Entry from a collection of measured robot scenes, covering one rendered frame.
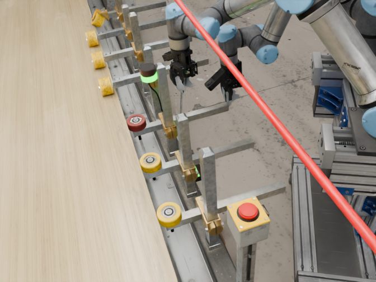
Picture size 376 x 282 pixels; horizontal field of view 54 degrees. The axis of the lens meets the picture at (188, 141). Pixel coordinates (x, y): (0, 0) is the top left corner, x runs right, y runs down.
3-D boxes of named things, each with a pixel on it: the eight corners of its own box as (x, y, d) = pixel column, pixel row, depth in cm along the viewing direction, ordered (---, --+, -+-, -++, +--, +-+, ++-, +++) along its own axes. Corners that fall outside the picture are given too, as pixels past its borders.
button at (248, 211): (252, 204, 81) (252, 199, 79) (261, 219, 78) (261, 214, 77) (235, 210, 80) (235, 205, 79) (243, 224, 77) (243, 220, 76)
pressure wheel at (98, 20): (98, 24, 230) (104, 13, 227) (100, 30, 224) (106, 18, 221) (89, 20, 226) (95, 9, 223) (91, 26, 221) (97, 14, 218)
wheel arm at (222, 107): (225, 108, 169) (225, 100, 166) (228, 112, 166) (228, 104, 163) (132, 134, 161) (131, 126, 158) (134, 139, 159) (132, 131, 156)
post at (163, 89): (176, 151, 171) (163, 60, 138) (178, 156, 168) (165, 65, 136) (169, 154, 170) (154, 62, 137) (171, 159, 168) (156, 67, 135)
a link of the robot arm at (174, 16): (179, 12, 121) (159, 7, 125) (182, 43, 128) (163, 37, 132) (193, 3, 125) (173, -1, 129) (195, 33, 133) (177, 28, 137)
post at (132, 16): (150, 93, 207) (135, 10, 174) (151, 97, 204) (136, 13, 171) (144, 95, 206) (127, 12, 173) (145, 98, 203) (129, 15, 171)
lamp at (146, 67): (160, 107, 153) (153, 61, 138) (164, 114, 149) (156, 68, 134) (147, 110, 152) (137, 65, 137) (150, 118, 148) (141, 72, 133)
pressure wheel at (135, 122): (146, 131, 165) (142, 111, 158) (151, 142, 160) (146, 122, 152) (129, 135, 164) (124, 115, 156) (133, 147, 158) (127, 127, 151)
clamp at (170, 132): (170, 118, 167) (168, 110, 163) (178, 137, 157) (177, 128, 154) (158, 122, 166) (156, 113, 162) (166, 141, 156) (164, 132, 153)
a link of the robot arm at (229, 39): (241, 28, 143) (220, 33, 142) (242, 54, 150) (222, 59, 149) (234, 21, 149) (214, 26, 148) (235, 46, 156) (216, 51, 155)
